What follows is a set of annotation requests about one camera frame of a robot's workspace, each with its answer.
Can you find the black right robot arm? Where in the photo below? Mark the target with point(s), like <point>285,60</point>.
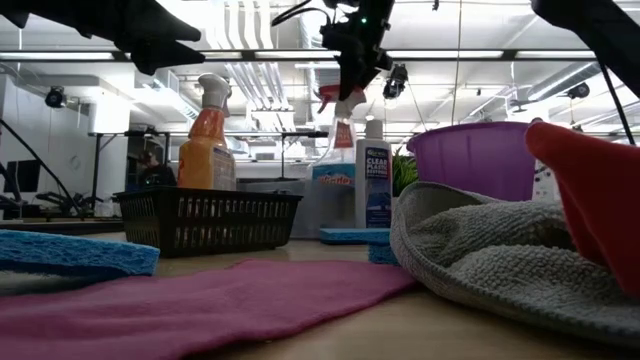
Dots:
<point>600,30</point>

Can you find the blue rectangular sponge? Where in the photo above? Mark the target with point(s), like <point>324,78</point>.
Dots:
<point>382,255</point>
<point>75,252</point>
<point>350,236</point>

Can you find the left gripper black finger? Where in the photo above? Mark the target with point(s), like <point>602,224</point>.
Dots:
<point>160,25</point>
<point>160,57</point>

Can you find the purple plastic bucket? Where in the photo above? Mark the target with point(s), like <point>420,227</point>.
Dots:
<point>470,160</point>

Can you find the magenta cloth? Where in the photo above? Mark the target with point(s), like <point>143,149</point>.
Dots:
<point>200,310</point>

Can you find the person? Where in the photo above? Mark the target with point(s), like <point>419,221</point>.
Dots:
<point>155,175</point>

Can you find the black monitor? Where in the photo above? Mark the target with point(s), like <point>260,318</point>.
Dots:
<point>22,176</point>

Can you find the black overhead camera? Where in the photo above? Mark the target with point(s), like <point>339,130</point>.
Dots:
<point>395,82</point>

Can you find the green plant white pot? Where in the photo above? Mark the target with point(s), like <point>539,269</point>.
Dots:
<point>402,172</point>

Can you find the grey translucent caddy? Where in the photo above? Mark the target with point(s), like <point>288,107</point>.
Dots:
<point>270,185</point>

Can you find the orange spray bottle white trigger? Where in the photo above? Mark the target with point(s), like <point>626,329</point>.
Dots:
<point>205,160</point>

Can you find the red cloth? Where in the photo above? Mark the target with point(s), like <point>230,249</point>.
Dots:
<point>600,190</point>

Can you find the black ceiling spotlight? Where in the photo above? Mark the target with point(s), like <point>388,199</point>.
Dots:
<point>579,90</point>
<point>55,97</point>

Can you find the background black robot arm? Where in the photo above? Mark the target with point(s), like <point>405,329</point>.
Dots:
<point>60,201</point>

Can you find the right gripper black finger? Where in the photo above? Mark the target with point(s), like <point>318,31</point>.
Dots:
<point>367,72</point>
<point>349,75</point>

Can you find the overhead light bar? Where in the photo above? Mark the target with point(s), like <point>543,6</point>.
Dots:
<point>450,54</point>

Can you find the black aluminium table frame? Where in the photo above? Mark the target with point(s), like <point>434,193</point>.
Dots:
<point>60,226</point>

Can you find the black plastic slotted basket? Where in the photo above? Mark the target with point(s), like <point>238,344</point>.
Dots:
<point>210,225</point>

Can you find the grey microfibre cloth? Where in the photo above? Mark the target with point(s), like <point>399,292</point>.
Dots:
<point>500,250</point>

